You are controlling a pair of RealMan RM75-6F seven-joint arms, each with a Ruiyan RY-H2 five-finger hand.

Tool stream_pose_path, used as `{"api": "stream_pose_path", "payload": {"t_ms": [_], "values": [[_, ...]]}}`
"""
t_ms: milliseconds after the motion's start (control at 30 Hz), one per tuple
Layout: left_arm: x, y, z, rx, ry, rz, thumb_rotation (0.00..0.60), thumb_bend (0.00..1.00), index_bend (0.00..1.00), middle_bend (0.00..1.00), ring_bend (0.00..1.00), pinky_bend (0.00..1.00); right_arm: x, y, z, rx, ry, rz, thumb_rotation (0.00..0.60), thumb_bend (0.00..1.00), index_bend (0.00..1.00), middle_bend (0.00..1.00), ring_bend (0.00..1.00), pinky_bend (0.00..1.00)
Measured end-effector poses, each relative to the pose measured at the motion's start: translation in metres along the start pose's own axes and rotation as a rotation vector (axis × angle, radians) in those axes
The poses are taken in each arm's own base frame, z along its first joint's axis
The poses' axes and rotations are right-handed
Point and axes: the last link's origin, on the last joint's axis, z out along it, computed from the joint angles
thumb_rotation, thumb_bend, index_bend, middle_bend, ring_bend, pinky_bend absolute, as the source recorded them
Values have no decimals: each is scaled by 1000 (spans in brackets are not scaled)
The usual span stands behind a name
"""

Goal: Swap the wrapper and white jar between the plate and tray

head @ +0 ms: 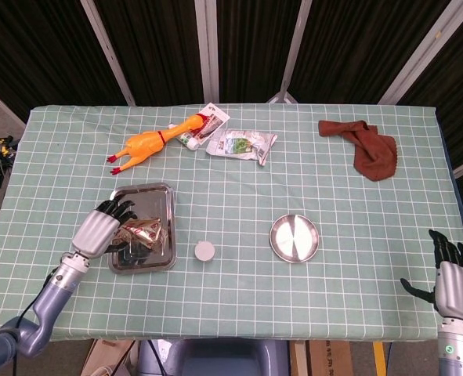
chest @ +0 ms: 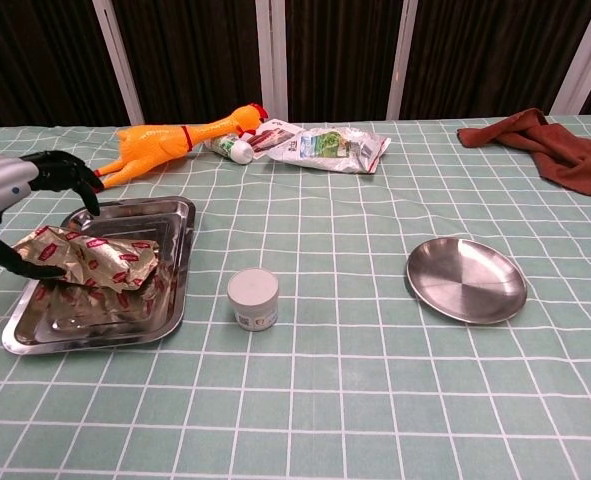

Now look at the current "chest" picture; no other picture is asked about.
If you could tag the white green snack bag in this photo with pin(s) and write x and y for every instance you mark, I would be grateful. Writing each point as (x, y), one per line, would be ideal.
(330, 147)

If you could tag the orange rubber chicken toy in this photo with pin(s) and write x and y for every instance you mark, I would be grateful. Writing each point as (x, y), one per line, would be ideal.
(155, 145)

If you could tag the crinkled snack wrapper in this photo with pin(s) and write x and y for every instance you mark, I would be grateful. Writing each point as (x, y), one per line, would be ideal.
(105, 260)

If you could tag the white metal frame post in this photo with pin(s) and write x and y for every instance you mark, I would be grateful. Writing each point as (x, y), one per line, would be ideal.
(401, 60)
(271, 55)
(587, 60)
(120, 65)

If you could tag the brown cloth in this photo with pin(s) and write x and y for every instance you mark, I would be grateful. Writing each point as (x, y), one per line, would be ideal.
(565, 155)

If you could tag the white red flat packet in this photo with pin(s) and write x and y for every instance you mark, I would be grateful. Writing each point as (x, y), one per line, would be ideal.
(275, 136)

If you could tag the green checked tablecloth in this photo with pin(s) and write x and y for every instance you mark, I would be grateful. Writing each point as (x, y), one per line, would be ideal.
(325, 400)

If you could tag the rectangular steel tray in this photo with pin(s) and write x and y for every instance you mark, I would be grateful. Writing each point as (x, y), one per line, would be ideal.
(140, 220)

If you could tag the white green tube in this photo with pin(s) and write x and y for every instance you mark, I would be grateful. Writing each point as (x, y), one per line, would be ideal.
(235, 148)

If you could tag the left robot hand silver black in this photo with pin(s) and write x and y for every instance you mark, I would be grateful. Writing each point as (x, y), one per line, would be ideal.
(0, 182)

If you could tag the small white round lid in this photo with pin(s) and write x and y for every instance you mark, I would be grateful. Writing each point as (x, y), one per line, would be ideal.
(252, 295)

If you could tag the round steel plate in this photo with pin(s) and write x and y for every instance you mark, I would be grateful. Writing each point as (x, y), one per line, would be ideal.
(465, 280)

